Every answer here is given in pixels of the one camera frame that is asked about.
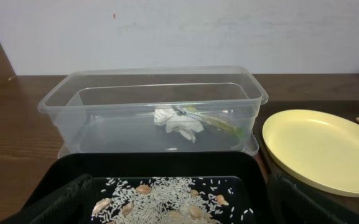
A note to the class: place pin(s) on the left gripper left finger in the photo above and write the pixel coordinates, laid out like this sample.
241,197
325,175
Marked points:
72,203

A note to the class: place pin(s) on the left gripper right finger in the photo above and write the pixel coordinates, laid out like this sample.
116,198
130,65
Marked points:
293,202

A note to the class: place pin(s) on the rice and food scraps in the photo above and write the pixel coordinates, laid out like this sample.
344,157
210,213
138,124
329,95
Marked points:
173,200

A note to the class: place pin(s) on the green snack wrapper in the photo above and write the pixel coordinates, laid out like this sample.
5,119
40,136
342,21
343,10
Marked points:
212,121

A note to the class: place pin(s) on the white tissue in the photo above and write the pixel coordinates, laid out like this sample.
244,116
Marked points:
174,120

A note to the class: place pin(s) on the black waste tray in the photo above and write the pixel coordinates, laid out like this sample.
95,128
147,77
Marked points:
238,169

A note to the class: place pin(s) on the yellow plate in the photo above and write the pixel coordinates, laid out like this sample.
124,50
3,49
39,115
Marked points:
319,149

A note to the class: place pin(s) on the dark brown serving tray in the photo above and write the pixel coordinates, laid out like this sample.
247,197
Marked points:
348,110

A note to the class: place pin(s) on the clear plastic bin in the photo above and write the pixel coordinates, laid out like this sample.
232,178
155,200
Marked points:
109,111

